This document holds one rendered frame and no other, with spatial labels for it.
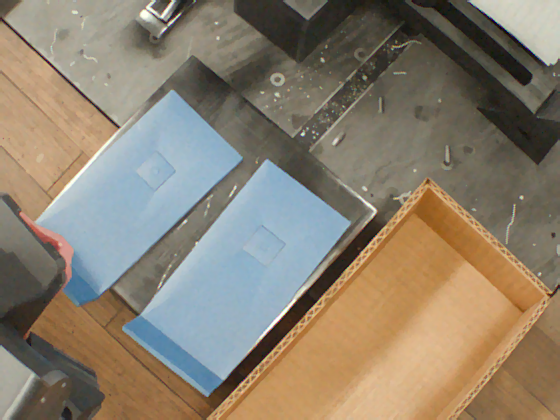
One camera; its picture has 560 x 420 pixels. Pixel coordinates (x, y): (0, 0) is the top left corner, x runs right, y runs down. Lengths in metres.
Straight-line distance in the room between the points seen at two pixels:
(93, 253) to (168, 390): 0.11
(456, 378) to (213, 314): 0.17
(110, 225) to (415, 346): 0.22
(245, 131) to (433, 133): 0.14
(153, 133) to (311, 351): 0.18
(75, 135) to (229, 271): 0.15
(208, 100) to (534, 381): 0.31
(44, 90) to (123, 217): 0.13
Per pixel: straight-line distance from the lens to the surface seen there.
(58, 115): 0.86
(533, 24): 0.86
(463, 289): 0.83
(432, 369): 0.81
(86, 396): 0.65
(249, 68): 0.86
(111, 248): 0.80
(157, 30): 0.78
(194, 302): 0.79
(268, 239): 0.80
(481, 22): 0.82
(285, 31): 0.83
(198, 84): 0.83
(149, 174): 0.81
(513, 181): 0.86
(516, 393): 0.83
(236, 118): 0.82
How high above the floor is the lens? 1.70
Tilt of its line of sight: 75 degrees down
